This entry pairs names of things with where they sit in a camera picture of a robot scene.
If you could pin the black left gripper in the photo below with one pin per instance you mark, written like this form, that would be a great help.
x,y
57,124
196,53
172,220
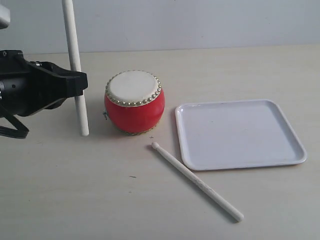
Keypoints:
x,y
28,87

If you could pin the white drumstick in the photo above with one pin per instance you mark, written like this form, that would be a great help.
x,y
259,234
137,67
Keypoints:
x,y
75,62
213,195

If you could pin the red small drum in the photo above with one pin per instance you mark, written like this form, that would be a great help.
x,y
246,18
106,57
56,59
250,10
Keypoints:
x,y
134,101

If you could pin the white plastic tray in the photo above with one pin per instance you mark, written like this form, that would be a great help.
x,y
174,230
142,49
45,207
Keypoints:
x,y
236,135

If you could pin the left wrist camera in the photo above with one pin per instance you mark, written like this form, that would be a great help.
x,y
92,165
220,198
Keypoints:
x,y
5,17

